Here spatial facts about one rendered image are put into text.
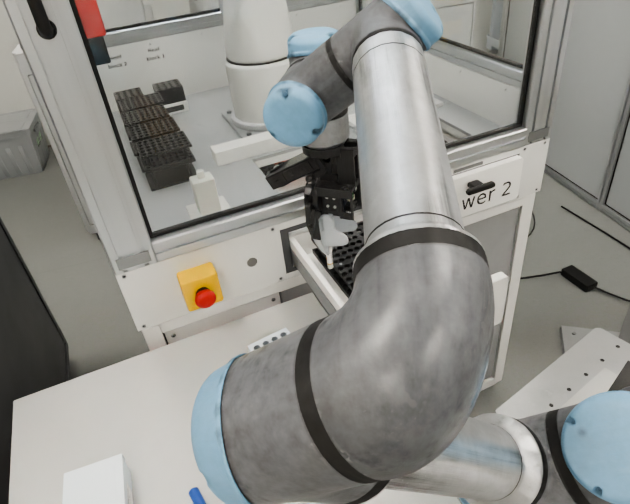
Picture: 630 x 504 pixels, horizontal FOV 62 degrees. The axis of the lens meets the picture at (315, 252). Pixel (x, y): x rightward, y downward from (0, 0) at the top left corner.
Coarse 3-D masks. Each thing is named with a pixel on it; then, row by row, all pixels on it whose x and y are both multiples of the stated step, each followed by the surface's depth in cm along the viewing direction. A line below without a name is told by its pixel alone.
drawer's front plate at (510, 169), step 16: (512, 160) 120; (464, 176) 117; (480, 176) 119; (496, 176) 121; (512, 176) 123; (464, 192) 119; (480, 192) 121; (496, 192) 123; (512, 192) 126; (480, 208) 124
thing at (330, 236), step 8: (320, 216) 84; (328, 216) 83; (320, 224) 84; (328, 224) 84; (320, 232) 85; (328, 232) 85; (336, 232) 84; (320, 240) 86; (328, 240) 86; (336, 240) 85; (344, 240) 85; (320, 248) 88; (328, 248) 89
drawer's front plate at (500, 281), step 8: (496, 280) 87; (504, 280) 88; (496, 288) 88; (504, 288) 89; (496, 296) 90; (504, 296) 91; (496, 304) 91; (504, 304) 92; (496, 312) 92; (496, 320) 93
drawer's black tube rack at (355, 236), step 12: (360, 228) 109; (312, 240) 107; (348, 240) 111; (360, 240) 105; (336, 252) 103; (348, 252) 102; (324, 264) 105; (336, 264) 100; (348, 264) 99; (336, 276) 101; (348, 276) 96; (348, 288) 98
